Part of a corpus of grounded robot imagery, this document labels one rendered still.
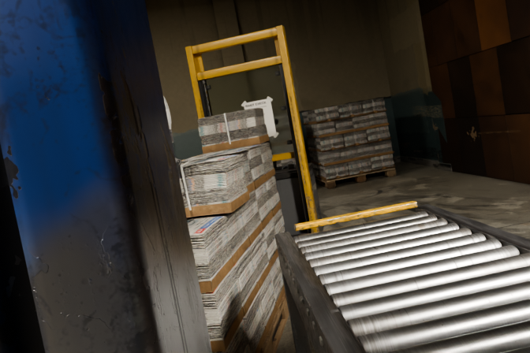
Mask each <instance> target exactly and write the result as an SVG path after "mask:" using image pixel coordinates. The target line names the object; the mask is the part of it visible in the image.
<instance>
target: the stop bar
mask: <svg viewBox="0 0 530 353"><path fill-rule="evenodd" d="M416 207H418V203H417V202H416V201H411V202H406V203H399V204H395V205H391V206H384V207H380V208H375V209H371V210H363V211H359V212H355V213H351V214H343V215H339V216H335V217H328V218H324V219H319V220H314V221H307V222H303V223H299V224H295V225H294V229H295V231H300V230H305V229H312V228H316V227H320V226H324V225H332V224H336V223H340V222H344V221H351V220H356V219H360V218H364V217H372V216H376V215H380V214H388V213H392V212H396V211H400V210H407V209H412V208H416Z"/></svg>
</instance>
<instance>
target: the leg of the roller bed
mask: <svg viewBox="0 0 530 353"><path fill-rule="evenodd" d="M282 279H283V283H284V288H285V292H286V301H287V305H288V310H289V318H290V322H291V327H292V332H293V340H294V344H295V349H296V353H312V349H311V345H310V340H309V336H308V333H307V330H306V328H305V327H304V323H303V321H302V319H301V316H300V314H299V311H298V309H297V306H296V304H295V302H294V299H293V297H292V294H291V292H290V290H289V286H288V284H287V282H286V279H285V277H284V275H283V272H282Z"/></svg>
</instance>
